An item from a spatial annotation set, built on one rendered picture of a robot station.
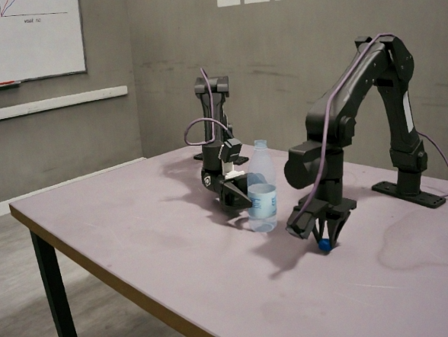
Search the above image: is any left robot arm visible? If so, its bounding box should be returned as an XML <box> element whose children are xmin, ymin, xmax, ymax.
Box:
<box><xmin>284</xmin><ymin>37</ymin><xmax>446</xmax><ymax>209</ymax></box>

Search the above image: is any clear plastic water bottle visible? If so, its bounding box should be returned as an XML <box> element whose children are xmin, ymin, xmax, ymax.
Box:
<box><xmin>247</xmin><ymin>140</ymin><xmax>277</xmax><ymax>233</ymax></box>

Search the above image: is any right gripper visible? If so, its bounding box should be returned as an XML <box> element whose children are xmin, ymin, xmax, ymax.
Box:
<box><xmin>213</xmin><ymin>161</ymin><xmax>252</xmax><ymax>212</ymax></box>

